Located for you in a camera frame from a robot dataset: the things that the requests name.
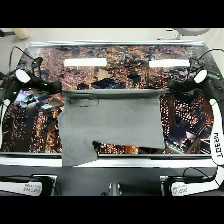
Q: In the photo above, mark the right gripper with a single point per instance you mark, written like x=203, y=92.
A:
x=176, y=86

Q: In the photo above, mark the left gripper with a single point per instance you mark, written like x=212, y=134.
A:
x=55, y=87

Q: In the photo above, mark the grey T-shirt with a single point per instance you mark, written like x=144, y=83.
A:
x=113, y=120

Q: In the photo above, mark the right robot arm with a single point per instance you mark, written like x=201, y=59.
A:
x=217, y=133

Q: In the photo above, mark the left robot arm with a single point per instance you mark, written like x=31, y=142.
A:
x=22, y=76

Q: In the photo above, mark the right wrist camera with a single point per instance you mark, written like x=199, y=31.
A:
x=194, y=63

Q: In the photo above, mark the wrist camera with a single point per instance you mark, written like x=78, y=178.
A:
x=194, y=63
x=37, y=63

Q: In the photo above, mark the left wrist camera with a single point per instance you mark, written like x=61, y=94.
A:
x=37, y=63

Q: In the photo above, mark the silver frame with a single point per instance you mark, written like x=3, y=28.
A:
x=140, y=162

